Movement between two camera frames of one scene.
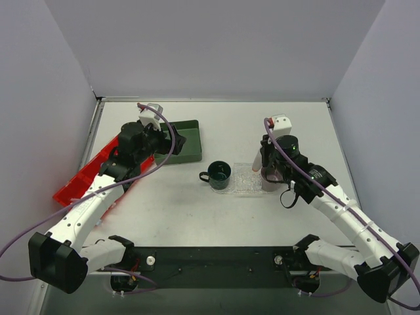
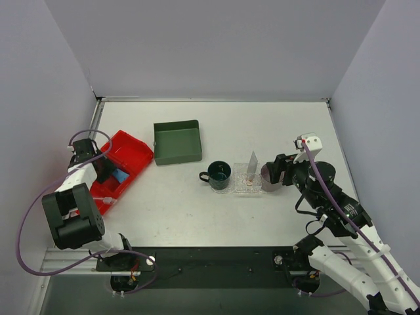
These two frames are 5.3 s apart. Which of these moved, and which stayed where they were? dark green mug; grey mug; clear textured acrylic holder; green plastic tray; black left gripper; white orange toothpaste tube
Moved: black left gripper; white orange toothpaste tube
Stayed: dark green mug; clear textured acrylic holder; green plastic tray; grey mug
